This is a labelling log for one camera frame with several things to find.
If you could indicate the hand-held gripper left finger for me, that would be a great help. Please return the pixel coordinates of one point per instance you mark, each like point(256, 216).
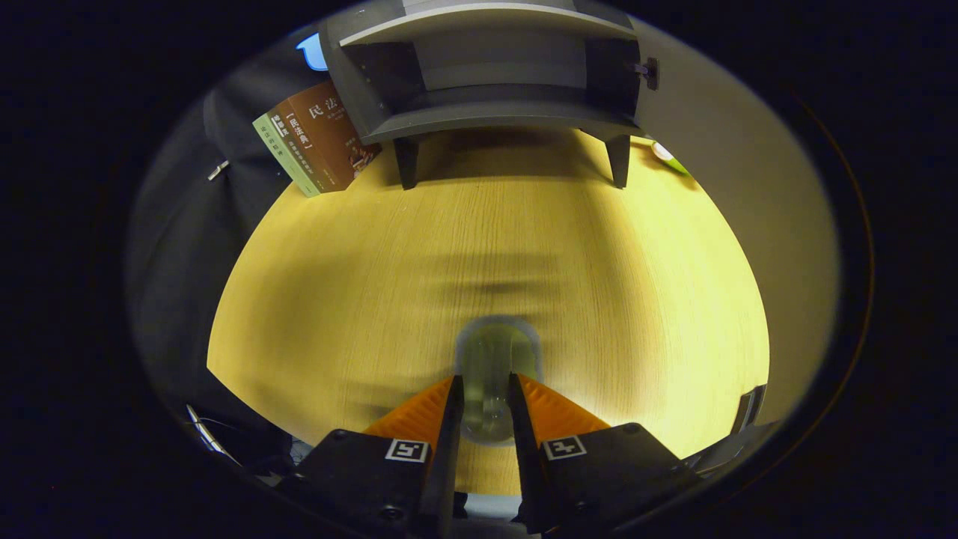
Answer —
point(441, 479)

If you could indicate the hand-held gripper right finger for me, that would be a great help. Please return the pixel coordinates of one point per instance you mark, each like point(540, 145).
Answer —
point(528, 471)

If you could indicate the pink and green plush toy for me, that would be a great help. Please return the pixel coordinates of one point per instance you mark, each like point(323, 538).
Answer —
point(670, 159)

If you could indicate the black backdrop cloth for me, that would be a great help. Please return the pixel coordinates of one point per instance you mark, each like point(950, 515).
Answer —
point(179, 247)

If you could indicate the grey cabinet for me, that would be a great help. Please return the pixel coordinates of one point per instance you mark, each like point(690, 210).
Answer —
point(494, 112)

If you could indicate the white clothes peg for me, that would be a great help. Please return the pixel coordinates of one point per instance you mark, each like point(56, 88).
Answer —
point(218, 171)

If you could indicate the metal door hinge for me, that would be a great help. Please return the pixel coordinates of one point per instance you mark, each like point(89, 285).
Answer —
point(650, 73)

